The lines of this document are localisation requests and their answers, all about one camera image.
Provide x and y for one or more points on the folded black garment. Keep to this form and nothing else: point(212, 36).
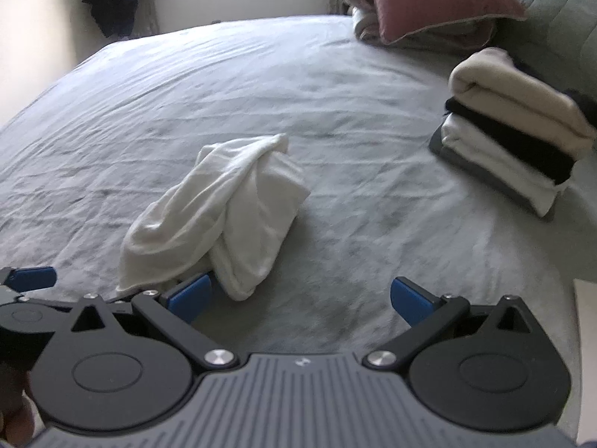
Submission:
point(513, 144)

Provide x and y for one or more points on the dark cloth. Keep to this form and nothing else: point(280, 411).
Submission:
point(585, 102)

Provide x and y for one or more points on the folded grey garment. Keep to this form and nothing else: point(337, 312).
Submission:
point(447, 154)

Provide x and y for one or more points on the white pants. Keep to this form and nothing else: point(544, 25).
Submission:
point(224, 205)

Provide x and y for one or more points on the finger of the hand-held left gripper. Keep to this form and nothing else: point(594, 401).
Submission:
point(30, 278)

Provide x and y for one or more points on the folded white garment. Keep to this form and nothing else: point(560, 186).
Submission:
point(494, 168)

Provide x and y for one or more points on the hanging dark clothes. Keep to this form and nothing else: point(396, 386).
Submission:
point(112, 0)

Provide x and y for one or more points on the grey sheeted bed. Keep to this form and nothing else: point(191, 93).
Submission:
point(280, 79)

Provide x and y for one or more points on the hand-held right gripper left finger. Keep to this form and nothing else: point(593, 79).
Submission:
point(189, 296)

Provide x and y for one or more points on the white flat board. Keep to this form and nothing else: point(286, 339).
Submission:
point(586, 359)

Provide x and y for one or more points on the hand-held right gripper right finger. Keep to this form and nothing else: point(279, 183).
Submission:
point(410, 301)

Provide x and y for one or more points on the person's left hand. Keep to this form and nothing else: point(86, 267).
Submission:
point(11, 396)

